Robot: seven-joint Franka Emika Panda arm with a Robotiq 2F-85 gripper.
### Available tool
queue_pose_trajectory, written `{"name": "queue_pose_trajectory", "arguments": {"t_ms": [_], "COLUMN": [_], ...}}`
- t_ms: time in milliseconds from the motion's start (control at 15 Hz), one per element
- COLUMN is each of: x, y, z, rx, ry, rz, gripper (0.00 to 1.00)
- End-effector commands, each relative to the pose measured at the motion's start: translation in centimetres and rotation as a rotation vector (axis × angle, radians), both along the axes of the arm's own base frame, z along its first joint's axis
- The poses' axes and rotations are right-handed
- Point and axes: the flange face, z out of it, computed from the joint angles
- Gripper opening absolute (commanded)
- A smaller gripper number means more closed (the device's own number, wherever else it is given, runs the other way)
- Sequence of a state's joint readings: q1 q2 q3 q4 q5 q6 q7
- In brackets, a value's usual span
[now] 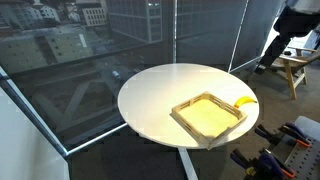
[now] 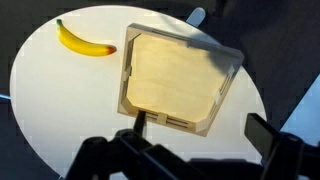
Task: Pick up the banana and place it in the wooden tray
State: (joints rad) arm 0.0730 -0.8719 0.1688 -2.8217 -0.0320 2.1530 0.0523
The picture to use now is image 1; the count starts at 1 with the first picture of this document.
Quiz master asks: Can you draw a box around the yellow banana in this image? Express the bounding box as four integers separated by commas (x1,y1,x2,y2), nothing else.
233,95,258,109

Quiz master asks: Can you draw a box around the wooden tray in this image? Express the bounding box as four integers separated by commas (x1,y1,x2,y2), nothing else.
170,91,249,150

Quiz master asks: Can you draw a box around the white table leg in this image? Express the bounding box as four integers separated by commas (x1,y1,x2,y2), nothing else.
178,147,200,180

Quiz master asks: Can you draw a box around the blue orange spring clamp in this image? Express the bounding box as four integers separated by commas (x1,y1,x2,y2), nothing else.
229,148,297,180
254,121,313,149

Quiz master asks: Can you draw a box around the wooden armchair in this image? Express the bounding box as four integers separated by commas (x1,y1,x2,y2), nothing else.
269,45,320,101

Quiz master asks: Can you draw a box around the person in dark trousers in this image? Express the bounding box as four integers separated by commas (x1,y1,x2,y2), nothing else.
254,0,320,75

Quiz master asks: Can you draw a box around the perforated metal mounting board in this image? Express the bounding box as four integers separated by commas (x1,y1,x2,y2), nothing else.
271,115,320,180

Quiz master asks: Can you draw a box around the metal window mullion post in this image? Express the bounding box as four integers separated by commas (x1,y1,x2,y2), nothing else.
172,0,178,64

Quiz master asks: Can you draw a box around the window bottom frame rail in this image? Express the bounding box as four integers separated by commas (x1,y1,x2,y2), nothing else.
63,122,128,158

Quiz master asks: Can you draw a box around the dark window side frame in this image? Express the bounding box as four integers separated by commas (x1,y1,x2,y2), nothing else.
0,66,69,158

